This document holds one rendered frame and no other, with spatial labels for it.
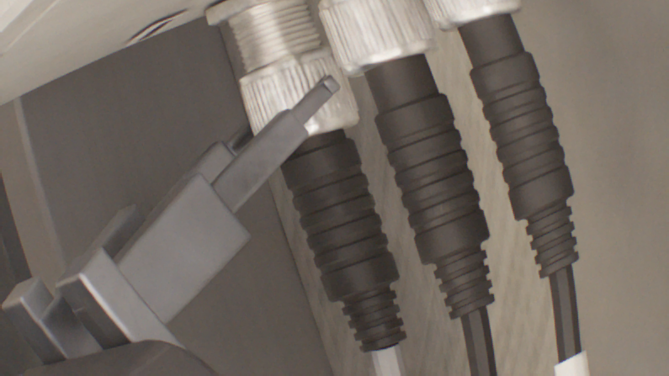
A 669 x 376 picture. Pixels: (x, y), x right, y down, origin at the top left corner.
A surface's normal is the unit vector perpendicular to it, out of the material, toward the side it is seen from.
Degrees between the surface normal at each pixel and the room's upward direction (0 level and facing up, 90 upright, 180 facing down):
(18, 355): 39
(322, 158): 45
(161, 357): 15
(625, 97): 90
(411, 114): 49
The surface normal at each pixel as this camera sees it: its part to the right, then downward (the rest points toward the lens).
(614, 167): -0.87, 0.29
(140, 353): -0.51, -0.79
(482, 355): 0.01, 0.03
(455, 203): 0.27, -0.14
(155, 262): 0.52, -0.22
